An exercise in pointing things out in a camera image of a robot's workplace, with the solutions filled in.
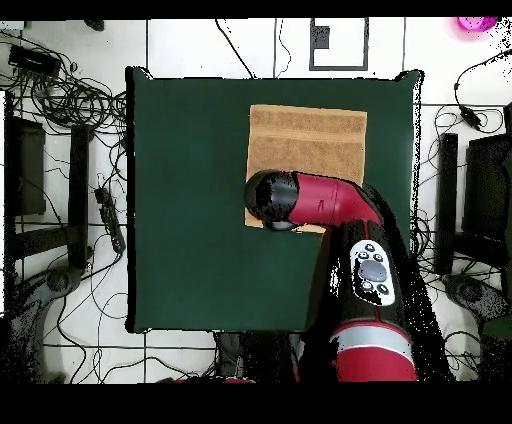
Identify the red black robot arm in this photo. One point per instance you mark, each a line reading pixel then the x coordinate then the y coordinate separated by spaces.
pixel 332 200

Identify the black rectangular box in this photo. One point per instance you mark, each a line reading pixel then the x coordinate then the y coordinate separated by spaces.
pixel 34 60

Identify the black power strip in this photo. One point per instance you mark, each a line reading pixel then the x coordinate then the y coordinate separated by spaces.
pixel 110 220

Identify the tan terry towel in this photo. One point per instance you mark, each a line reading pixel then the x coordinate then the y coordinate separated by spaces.
pixel 308 140

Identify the black metal stand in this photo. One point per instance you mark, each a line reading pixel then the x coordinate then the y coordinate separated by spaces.
pixel 256 356

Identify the dark flat panel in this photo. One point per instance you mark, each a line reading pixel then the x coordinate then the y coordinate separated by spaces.
pixel 486 188
pixel 28 168

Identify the grey chair base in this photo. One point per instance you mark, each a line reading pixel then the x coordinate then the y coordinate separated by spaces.
pixel 472 292
pixel 58 280

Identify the dark green table cloth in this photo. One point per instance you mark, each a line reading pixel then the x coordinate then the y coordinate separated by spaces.
pixel 192 260

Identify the small dark object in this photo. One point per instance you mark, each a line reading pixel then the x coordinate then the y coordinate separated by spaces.
pixel 94 24

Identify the pink round object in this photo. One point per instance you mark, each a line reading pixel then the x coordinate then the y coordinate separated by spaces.
pixel 476 24

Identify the grey rectangular floor frame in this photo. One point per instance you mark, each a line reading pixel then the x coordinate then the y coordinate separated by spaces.
pixel 312 48

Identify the black bar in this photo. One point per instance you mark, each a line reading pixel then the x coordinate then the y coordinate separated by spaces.
pixel 447 180
pixel 80 192

